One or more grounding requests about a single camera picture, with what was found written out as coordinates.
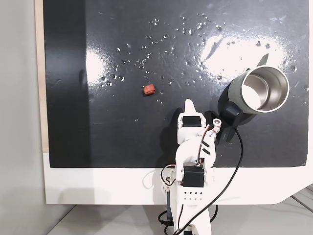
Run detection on red black servo wires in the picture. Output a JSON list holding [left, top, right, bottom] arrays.
[[160, 124, 214, 186]]

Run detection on pale green steel mug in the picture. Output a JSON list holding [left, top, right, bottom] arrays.
[[228, 53, 291, 115]]

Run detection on white camera mount clamp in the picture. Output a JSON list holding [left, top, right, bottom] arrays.
[[211, 118, 223, 140]]

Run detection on black camera cable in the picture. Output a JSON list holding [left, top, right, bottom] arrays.
[[157, 127, 244, 235]]

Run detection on red cube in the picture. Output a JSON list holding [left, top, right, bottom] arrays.
[[143, 83, 157, 96]]

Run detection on black table mat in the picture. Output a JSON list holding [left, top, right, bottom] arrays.
[[43, 0, 310, 169]]

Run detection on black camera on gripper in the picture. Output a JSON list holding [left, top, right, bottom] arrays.
[[211, 102, 244, 145]]

